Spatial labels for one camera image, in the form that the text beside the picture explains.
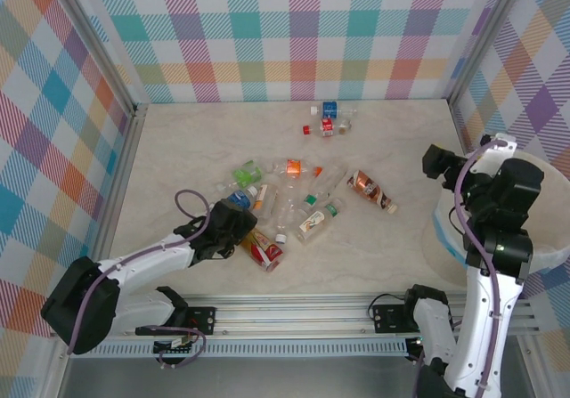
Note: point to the aluminium rail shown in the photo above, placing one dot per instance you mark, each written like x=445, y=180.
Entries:
x=120, y=180
x=461, y=131

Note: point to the aluminium post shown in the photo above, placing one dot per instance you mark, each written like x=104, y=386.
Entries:
x=483, y=37
x=102, y=33

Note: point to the aluminium left side rail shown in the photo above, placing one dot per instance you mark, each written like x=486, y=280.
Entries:
x=120, y=180

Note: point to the crumpled clear white cap bottle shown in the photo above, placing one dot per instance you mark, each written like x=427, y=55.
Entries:
x=287, y=213

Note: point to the brown chocolate drink bottle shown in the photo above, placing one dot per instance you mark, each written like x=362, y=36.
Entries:
x=367, y=187

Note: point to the red yellow label bottle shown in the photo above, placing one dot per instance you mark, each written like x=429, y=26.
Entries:
x=267, y=251

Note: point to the red label red cap bottle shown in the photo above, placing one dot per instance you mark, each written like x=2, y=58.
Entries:
x=327, y=127

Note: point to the green plastic bottle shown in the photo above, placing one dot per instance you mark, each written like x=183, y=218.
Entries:
x=246, y=174

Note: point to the aluminium left rear post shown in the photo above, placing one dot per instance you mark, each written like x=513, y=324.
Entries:
x=102, y=33

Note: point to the blue label clear bottle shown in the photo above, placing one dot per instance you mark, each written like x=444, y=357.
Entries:
x=329, y=108

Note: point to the blue label white cap bottle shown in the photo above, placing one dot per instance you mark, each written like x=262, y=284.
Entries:
x=240, y=197

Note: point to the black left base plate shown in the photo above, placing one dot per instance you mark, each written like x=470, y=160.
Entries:
x=202, y=320

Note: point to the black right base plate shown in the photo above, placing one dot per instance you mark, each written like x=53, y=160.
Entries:
x=392, y=320

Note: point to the aluminium right rear post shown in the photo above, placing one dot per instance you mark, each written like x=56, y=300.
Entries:
x=483, y=37

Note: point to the small electronics board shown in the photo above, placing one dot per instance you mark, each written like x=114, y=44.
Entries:
x=178, y=342

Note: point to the aluminium right side rail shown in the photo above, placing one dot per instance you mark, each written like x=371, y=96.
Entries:
x=461, y=131

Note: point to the white orange label bottle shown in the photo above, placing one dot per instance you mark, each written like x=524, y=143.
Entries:
x=266, y=195

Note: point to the green neck white label bottle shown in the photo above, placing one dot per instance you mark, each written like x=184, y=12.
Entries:
x=314, y=224

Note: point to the clear bottle green neck band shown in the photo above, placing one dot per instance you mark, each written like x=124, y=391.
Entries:
x=327, y=184

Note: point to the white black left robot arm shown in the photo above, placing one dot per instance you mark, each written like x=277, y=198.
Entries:
x=147, y=260

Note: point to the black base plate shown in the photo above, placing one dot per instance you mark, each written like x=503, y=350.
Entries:
x=202, y=320
x=392, y=320

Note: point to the white round bin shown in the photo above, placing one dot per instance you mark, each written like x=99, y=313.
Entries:
x=552, y=202

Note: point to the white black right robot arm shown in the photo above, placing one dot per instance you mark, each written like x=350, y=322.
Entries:
x=490, y=309

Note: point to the orange label clear bottle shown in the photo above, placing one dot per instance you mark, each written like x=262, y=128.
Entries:
x=294, y=167

